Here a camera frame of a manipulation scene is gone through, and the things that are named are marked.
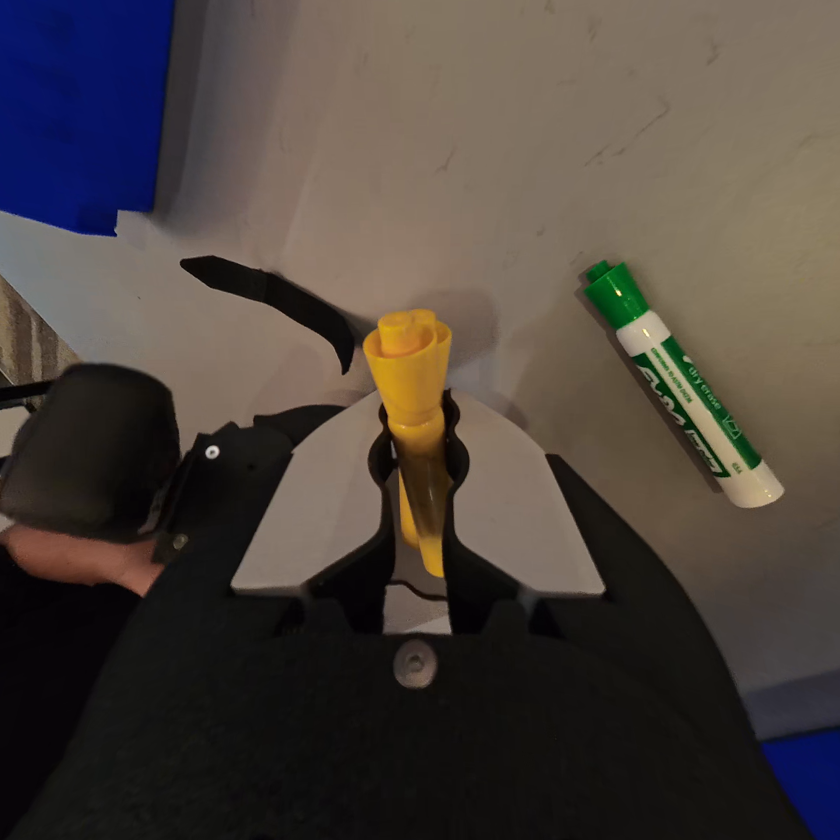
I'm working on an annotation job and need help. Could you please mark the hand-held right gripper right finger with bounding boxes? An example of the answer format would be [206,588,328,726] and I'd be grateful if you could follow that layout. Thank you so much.
[443,387,606,632]

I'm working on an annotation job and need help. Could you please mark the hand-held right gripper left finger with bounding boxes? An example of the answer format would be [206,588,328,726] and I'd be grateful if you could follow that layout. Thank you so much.
[230,388,400,632]

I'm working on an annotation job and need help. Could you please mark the yellow highlighter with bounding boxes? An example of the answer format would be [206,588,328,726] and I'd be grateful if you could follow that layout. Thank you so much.
[392,307,454,551]
[362,314,455,578]

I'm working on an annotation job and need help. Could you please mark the green dry erase marker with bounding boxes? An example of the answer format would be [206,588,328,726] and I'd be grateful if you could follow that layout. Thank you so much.
[583,260,786,509]

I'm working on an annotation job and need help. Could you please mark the black velcro strap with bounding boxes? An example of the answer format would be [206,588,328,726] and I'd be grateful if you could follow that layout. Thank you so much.
[179,255,357,376]

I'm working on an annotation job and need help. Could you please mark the person's left hand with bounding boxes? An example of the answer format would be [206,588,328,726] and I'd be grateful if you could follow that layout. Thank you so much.
[0,524,166,597]

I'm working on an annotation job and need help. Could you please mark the black metal bar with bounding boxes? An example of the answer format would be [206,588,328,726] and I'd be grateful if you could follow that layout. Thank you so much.
[0,381,55,412]

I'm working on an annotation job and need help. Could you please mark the blue plastic bin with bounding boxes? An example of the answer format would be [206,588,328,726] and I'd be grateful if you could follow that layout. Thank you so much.
[758,725,840,840]
[0,0,177,237]

